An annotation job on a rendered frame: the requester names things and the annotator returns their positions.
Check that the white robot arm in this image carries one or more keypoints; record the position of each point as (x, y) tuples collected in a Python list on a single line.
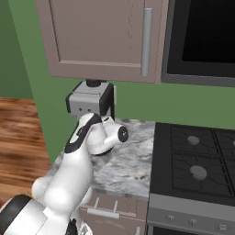
[(69, 180)]

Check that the grey and black coffee machine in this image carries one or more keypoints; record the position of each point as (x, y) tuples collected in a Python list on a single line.
[(91, 98)]

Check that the black gas hob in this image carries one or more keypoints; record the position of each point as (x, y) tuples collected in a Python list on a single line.
[(195, 162)]

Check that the mauve drawer front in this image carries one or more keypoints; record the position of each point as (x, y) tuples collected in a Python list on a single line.
[(122, 211)]

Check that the mauve base cupboard door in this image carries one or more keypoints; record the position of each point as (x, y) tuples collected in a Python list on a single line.
[(141, 230)]

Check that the black microwave oven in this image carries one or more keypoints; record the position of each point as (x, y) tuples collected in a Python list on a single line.
[(202, 39)]

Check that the grey oven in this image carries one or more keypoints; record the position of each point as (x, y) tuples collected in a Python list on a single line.
[(189, 217)]

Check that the mauve wall cupboard door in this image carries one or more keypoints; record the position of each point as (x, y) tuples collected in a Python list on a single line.
[(98, 36)]

